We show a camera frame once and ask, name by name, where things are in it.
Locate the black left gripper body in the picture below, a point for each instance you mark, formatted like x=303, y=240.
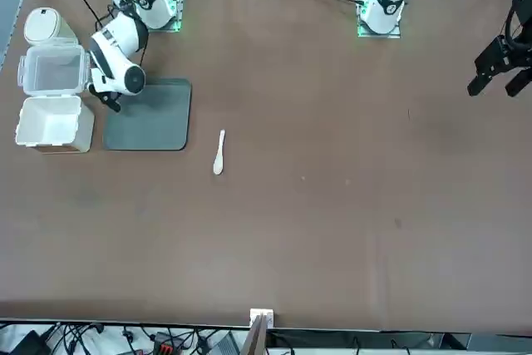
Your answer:
x=524, y=39

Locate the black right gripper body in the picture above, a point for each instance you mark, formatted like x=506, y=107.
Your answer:
x=111, y=100

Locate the clear plastic container lid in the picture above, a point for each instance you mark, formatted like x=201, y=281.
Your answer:
x=54, y=68

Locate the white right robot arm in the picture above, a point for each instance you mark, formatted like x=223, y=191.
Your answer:
x=120, y=60

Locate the translucent white plastic container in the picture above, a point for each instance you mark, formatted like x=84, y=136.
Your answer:
x=50, y=122

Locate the dark grey square tray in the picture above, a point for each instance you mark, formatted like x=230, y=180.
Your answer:
x=158, y=122

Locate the cream round lidded bin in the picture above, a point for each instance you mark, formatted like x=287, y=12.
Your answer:
x=41, y=24

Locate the light wooden spoon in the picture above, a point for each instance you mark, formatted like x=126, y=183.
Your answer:
x=218, y=166

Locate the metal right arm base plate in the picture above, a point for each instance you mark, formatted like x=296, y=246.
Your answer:
x=178, y=24

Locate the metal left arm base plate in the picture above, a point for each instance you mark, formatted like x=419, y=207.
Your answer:
x=362, y=31

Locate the aluminium profile post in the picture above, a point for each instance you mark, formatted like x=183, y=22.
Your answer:
x=261, y=330

